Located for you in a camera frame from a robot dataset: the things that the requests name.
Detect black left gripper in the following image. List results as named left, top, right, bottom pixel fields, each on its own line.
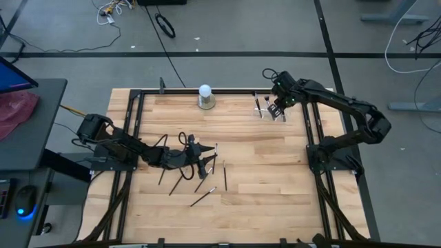
left=161, top=136, right=219, bottom=171

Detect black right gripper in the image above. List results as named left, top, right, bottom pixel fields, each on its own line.
left=267, top=70, right=301, bottom=121

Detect black makeup brush white print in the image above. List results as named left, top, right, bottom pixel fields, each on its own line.
left=189, top=186, right=218, bottom=208

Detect clear acrylic brush organizer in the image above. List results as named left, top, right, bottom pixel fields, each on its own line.
left=254, top=102, right=289, bottom=123

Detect brass lamp with white bulb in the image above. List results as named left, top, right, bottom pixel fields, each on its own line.
left=197, top=83, right=217, bottom=111

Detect grey desk foot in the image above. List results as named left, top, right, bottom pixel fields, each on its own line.
left=360, top=0, right=431, bottom=25
left=388, top=94, right=441, bottom=113

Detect black box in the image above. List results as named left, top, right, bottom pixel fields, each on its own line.
left=136, top=0, right=188, bottom=6

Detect dark grey desk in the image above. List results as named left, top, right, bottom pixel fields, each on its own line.
left=0, top=78, right=68, bottom=248

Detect black mouse blue light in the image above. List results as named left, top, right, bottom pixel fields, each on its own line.
left=14, top=185, right=39, bottom=221

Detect pink cloth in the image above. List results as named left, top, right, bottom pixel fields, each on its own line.
left=0, top=90, right=41, bottom=141

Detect computer monitor blue screen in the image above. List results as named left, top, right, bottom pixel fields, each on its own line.
left=0, top=56, right=39, bottom=94

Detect black metal table frame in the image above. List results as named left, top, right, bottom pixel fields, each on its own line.
left=77, top=87, right=373, bottom=248

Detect long black floor cable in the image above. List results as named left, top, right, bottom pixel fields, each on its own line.
left=143, top=5, right=187, bottom=89

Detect black cable coil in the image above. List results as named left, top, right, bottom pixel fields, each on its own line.
left=154, top=12, right=177, bottom=39

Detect white floor cable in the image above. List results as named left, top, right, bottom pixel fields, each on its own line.
left=384, top=0, right=441, bottom=74

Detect yellow cable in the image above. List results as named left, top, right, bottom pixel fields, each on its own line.
left=60, top=104, right=88, bottom=118

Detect thin black floor cable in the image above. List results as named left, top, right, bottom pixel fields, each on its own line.
left=413, top=60, right=441, bottom=135
left=0, top=15, right=122, bottom=53

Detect white cable bundle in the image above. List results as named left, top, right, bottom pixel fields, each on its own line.
left=95, top=0, right=136, bottom=25

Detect black cable bundle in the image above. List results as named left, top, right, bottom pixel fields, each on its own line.
left=406, top=15, right=441, bottom=60

